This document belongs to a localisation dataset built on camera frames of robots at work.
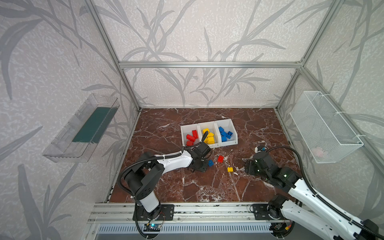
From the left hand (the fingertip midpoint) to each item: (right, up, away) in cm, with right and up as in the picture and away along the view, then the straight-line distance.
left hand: (205, 164), depth 89 cm
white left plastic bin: (-13, +20, +17) cm, 29 cm away
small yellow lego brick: (+14, -3, -1) cm, 15 cm away
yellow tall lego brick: (+3, +14, +8) cm, 16 cm away
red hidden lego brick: (+9, +2, +3) cm, 10 cm away
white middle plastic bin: (+5, +21, +16) cm, 27 cm away
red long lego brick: (-7, +17, +14) cm, 23 cm away
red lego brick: (-11, +15, +11) cm, 22 cm away
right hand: (+22, +5, -8) cm, 24 cm away
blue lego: (+17, +17, +11) cm, 26 cm away
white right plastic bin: (+17, +22, +17) cm, 33 cm away
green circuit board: (-26, -25, -18) cm, 41 cm away
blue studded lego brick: (+3, 0, +2) cm, 4 cm away
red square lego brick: (-10, +11, +8) cm, 17 cm away
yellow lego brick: (0, +19, +16) cm, 25 cm away
